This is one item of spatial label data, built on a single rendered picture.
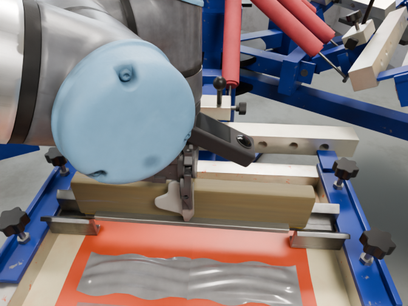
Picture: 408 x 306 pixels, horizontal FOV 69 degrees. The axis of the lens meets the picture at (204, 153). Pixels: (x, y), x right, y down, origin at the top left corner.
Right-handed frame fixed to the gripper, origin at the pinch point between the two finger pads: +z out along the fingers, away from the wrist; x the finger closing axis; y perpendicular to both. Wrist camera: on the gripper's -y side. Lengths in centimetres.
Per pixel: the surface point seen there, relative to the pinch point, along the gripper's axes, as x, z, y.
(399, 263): -56, 104, -100
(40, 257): 7.2, 7.4, 25.3
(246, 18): -381, 76, -32
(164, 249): 3.0, 9.1, 5.0
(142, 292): 11.2, 8.7, 7.0
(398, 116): -49, 11, -59
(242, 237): -0.4, 9.0, -9.1
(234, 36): -54, -10, -7
